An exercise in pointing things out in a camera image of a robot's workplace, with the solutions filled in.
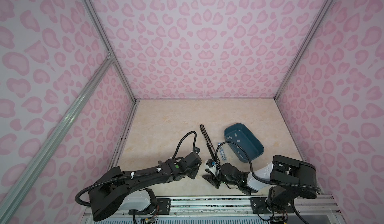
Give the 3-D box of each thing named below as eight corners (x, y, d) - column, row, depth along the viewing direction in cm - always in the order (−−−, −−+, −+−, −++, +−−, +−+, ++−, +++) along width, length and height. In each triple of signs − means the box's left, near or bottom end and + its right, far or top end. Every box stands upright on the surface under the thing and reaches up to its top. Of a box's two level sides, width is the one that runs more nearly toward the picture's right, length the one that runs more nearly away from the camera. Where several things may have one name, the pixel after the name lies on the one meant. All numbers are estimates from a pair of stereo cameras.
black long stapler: (212, 160, 90) (212, 158, 88) (199, 127, 105) (199, 125, 104) (217, 158, 90) (217, 157, 89) (203, 126, 106) (203, 124, 104)
